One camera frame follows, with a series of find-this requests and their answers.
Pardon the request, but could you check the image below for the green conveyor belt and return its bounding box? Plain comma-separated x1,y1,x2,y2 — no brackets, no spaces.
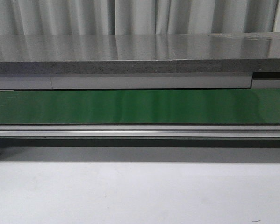
0,89,280,125

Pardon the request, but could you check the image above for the grey speckled stone counter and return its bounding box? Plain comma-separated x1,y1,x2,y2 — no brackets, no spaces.
0,32,280,90

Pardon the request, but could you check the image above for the white pleated curtain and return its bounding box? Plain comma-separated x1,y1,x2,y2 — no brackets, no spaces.
0,0,280,35

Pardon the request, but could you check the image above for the aluminium conveyor frame rail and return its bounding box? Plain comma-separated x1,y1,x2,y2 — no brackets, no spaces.
0,125,280,163

